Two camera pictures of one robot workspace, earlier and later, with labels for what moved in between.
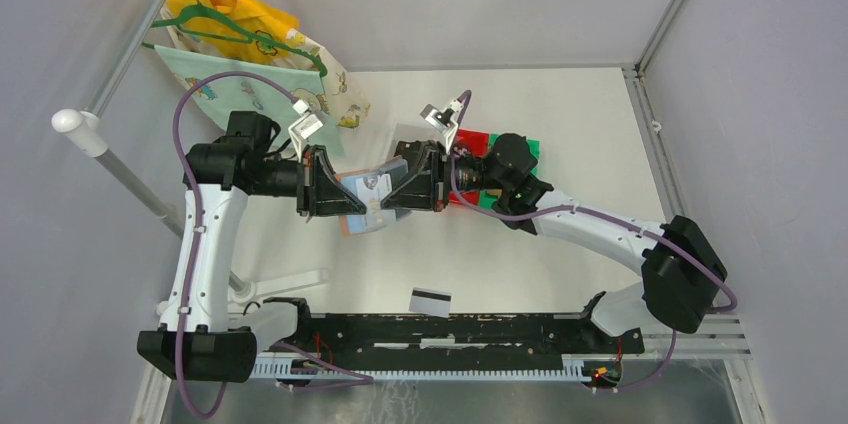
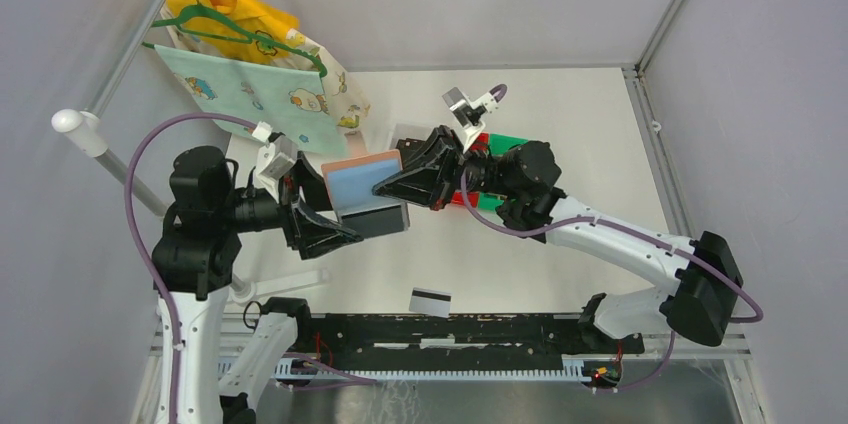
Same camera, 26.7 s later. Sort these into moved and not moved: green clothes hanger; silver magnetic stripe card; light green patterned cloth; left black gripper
Moved: left black gripper
Not moved: light green patterned cloth; silver magnetic stripe card; green clothes hanger
